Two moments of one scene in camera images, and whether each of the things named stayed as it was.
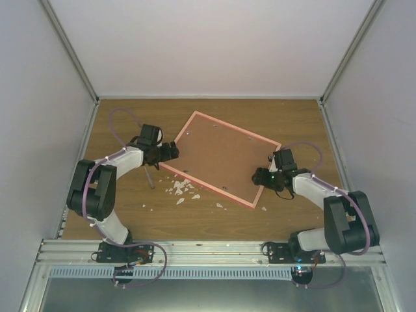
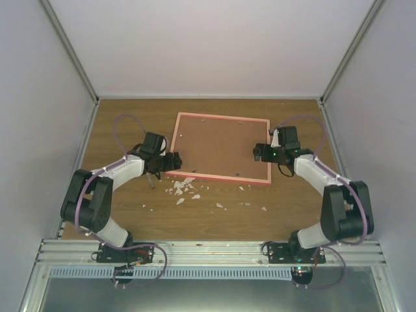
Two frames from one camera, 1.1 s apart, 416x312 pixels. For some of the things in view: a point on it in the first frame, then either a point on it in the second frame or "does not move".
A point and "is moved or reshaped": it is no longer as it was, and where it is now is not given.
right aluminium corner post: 374,8 does not move
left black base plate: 134,255 does not move
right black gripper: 260,179 → 258,149
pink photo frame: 222,156 is moved or reshaped
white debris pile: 179,184 does not move
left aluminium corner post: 71,51 does not move
